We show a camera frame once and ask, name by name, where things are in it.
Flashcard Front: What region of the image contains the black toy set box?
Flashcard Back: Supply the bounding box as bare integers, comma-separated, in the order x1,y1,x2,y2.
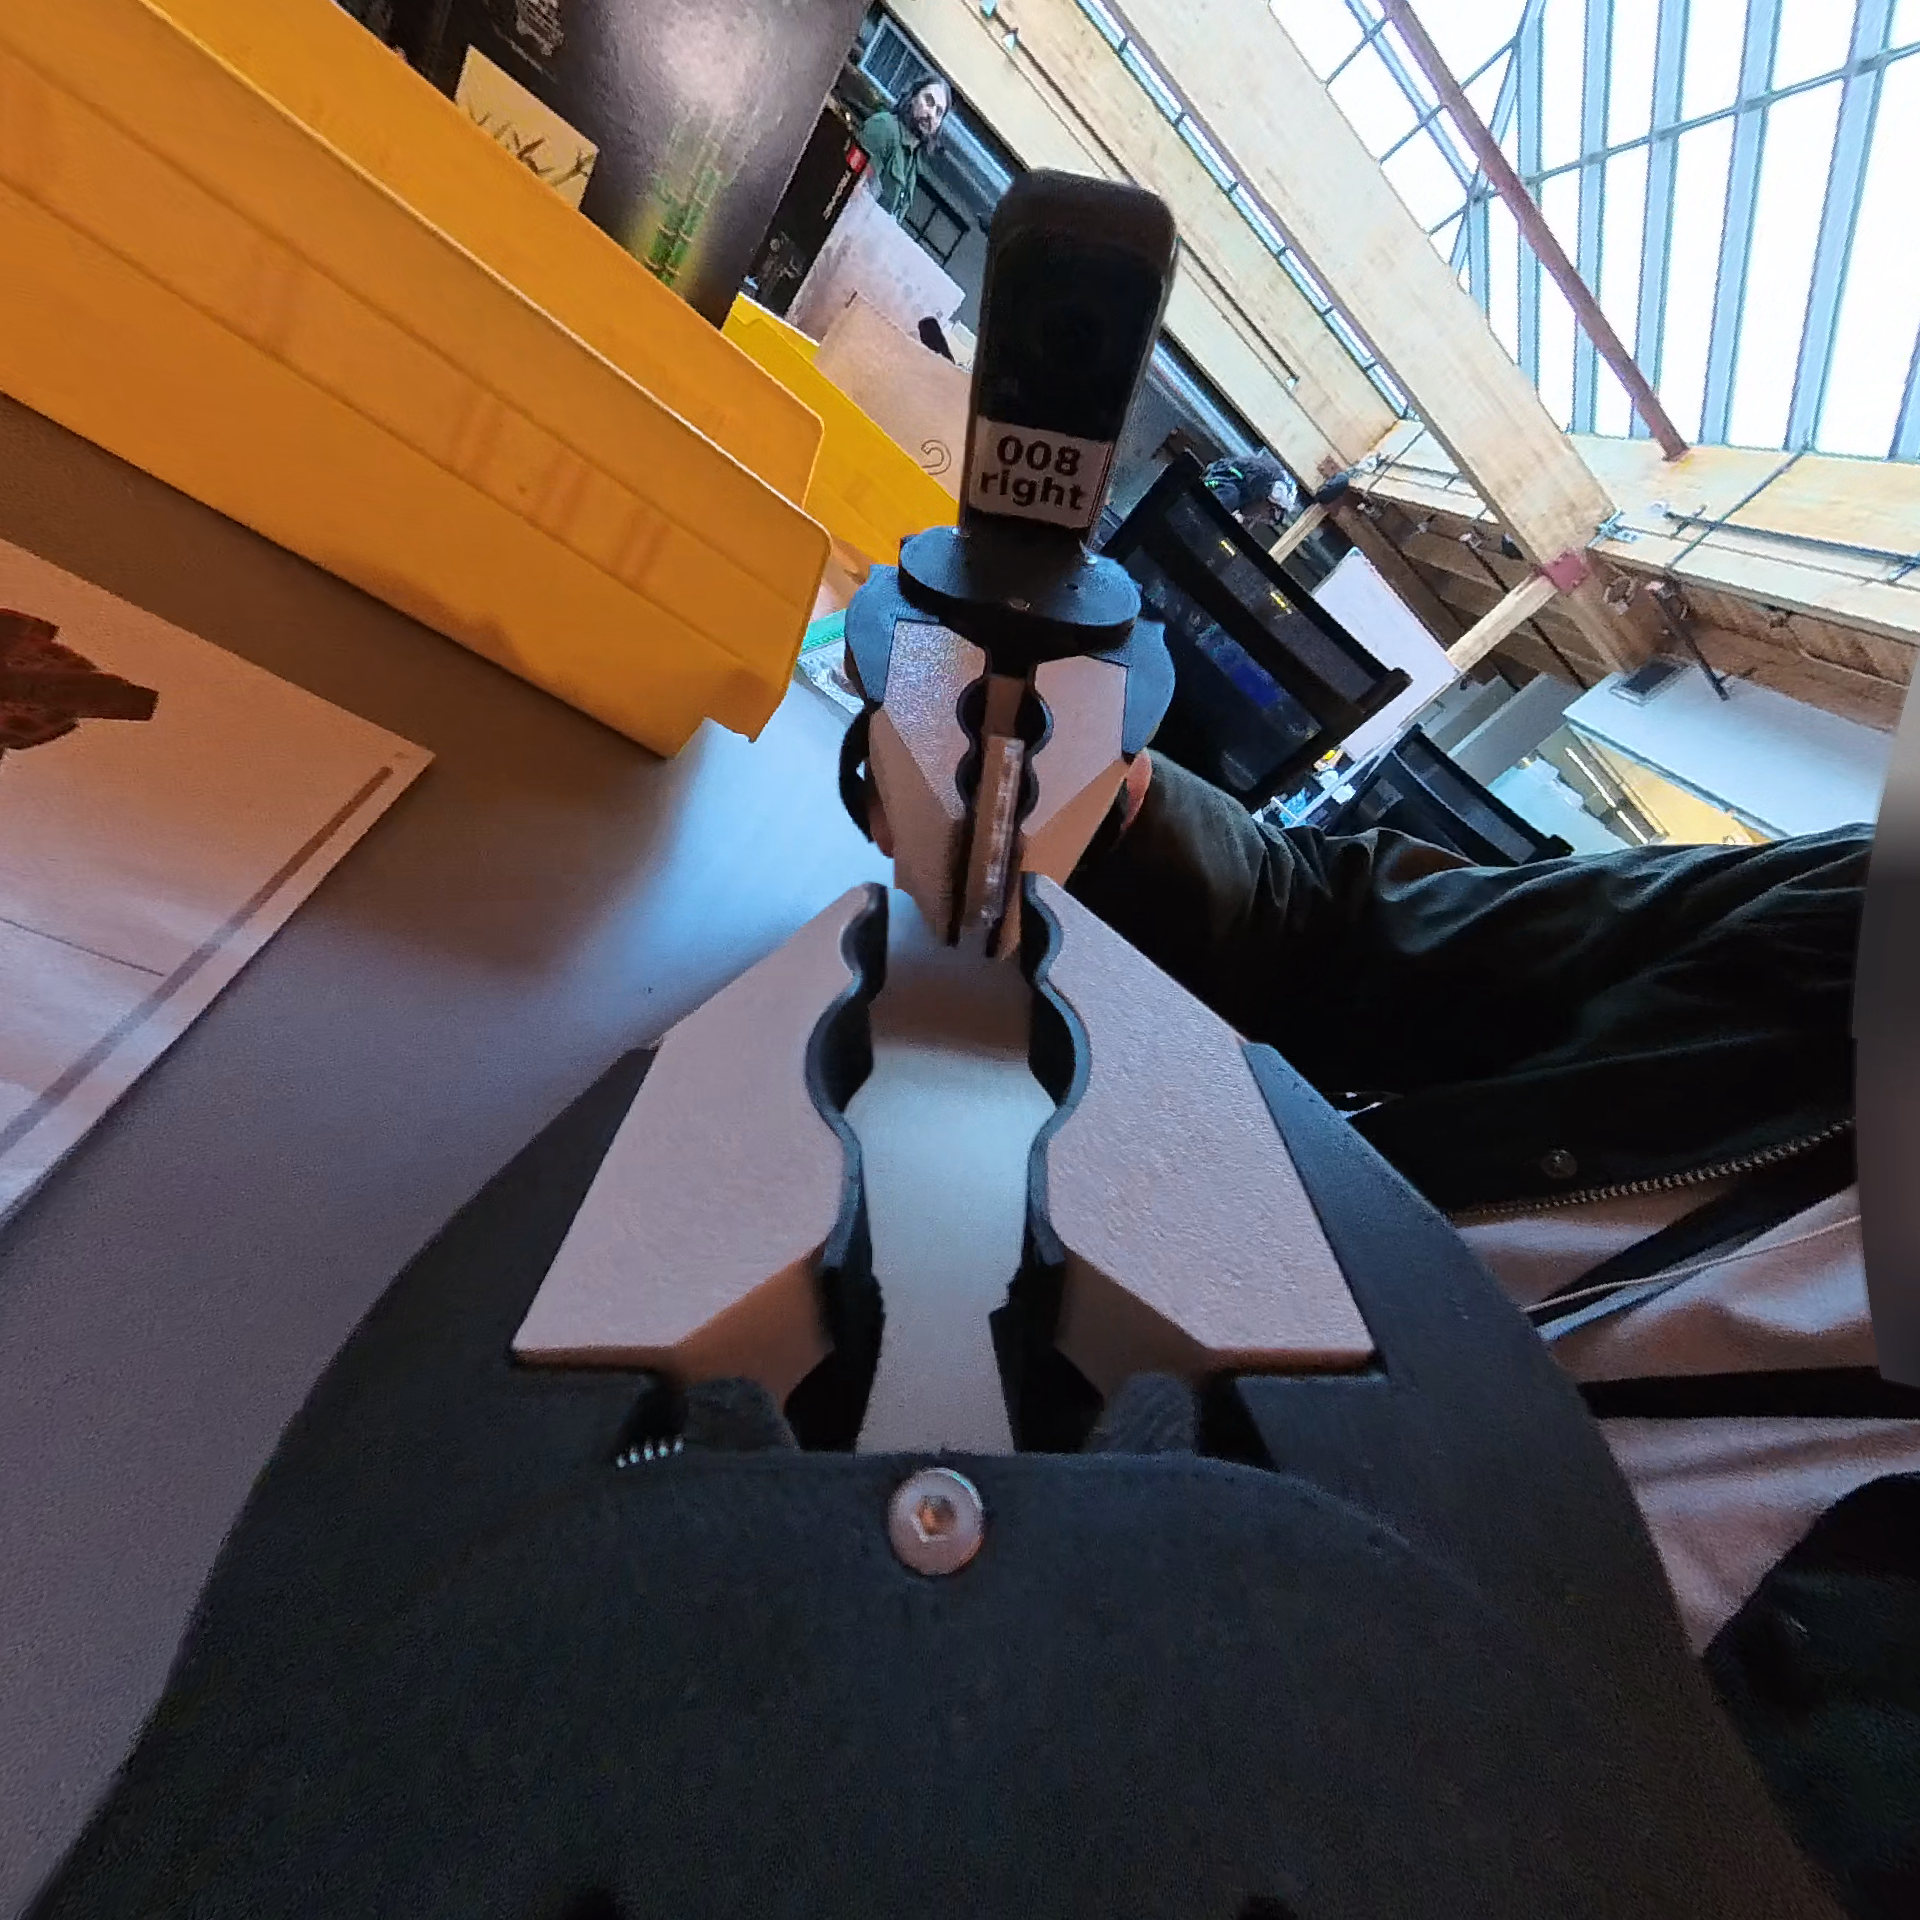
336,0,872,324

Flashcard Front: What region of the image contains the yellow plastic parts bin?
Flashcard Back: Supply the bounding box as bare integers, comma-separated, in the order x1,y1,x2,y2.
720,290,964,565
0,0,832,758

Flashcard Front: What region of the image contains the grey desk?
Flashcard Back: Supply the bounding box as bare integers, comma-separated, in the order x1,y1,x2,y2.
0,399,1082,1879

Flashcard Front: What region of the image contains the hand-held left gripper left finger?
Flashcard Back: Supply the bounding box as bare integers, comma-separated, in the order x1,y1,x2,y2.
514,884,891,1453

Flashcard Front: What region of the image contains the brown paper bag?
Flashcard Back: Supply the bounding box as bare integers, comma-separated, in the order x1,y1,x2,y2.
788,185,975,502

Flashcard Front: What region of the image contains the white board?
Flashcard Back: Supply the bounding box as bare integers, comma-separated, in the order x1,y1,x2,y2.
1311,548,1463,758

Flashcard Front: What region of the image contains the person's torso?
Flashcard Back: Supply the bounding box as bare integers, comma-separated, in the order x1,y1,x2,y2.
1348,828,1920,1920

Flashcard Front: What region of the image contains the black mesh chair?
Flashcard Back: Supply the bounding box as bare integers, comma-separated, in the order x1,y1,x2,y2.
1320,729,1569,872

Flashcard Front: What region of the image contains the narrow black box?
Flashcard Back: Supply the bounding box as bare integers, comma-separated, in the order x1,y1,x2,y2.
742,106,876,309

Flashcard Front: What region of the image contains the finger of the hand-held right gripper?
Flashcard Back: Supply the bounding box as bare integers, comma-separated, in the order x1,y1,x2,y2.
868,622,997,948
985,660,1132,966

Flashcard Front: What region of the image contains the person's right forearm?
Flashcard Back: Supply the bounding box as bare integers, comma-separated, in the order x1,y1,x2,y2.
1072,751,1878,1188

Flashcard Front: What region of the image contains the instruction booklet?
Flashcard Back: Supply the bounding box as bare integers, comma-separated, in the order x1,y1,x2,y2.
0,540,437,1225

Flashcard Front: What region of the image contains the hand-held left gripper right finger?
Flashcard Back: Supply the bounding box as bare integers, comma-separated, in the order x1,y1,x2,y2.
989,879,1379,1453

